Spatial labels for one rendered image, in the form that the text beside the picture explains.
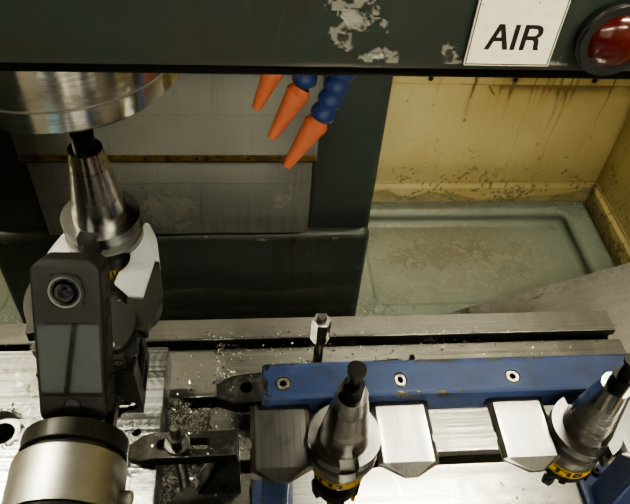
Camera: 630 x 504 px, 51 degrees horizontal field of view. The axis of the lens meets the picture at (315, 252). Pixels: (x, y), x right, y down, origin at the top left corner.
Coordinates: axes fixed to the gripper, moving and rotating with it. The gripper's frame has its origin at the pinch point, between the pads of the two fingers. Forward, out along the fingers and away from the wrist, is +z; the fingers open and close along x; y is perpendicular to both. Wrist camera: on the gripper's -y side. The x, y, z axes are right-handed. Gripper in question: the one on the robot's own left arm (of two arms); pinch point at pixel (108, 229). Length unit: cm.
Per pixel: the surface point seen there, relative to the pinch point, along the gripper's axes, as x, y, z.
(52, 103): 1.2, -19.0, -9.0
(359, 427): 20.8, 6.8, -16.0
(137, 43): 8.6, -30.1, -21.5
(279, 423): 14.6, 11.8, -12.7
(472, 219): 69, 74, 76
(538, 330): 59, 43, 19
